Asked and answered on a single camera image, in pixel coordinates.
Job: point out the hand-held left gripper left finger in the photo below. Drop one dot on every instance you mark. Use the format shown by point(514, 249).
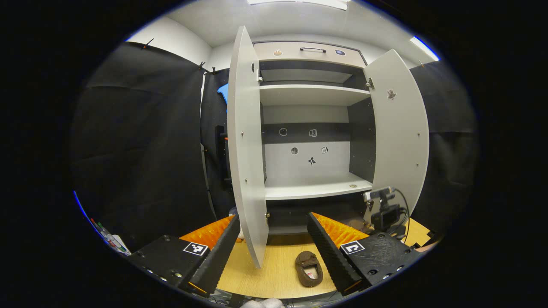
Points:
point(218, 256)

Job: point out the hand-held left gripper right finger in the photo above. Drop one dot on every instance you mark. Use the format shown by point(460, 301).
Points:
point(329, 256)

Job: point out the white cabinet door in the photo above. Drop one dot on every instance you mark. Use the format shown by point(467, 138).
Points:
point(402, 141)
point(246, 149)

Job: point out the grey white shoe cabinet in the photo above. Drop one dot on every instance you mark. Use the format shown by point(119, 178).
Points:
point(312, 94)

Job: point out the beige cabinet drawer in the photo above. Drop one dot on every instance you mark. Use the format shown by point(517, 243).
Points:
point(299, 58)

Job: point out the light wooden platform board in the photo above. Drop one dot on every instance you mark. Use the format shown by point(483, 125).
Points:
point(274, 273)

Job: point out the black metal stand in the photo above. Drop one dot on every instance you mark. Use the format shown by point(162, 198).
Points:
point(220, 158)

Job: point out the white board with pens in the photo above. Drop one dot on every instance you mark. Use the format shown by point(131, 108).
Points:
point(113, 243)

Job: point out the ceiling light panel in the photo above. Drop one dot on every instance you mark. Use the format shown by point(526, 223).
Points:
point(424, 48)
point(299, 3)

